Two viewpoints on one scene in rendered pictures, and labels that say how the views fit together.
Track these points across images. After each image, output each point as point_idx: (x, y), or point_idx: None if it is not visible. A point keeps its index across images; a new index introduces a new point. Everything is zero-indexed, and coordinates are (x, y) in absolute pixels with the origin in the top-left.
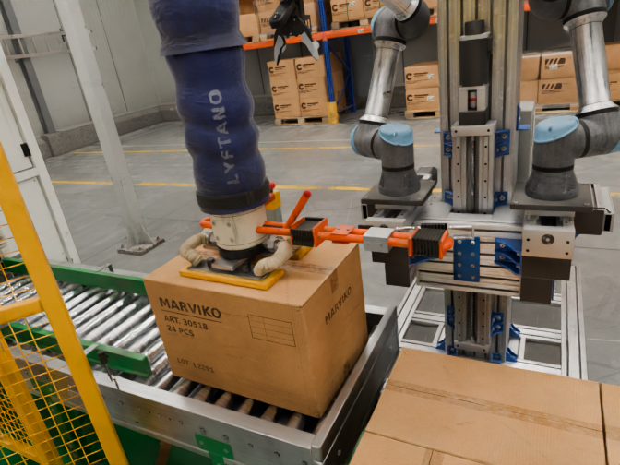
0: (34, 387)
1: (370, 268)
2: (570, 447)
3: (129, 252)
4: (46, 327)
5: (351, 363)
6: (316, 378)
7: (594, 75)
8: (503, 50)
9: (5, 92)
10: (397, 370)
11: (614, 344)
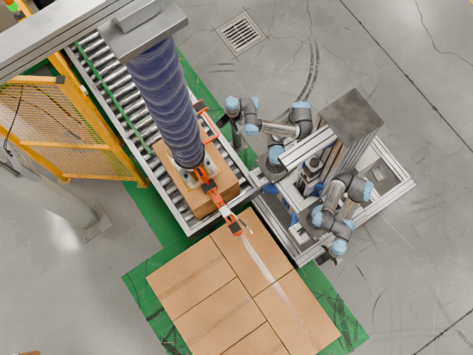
0: None
1: (333, 79)
2: (259, 280)
3: None
4: (117, 83)
5: None
6: (198, 216)
7: (343, 213)
8: (326, 172)
9: None
10: (238, 216)
11: (388, 227)
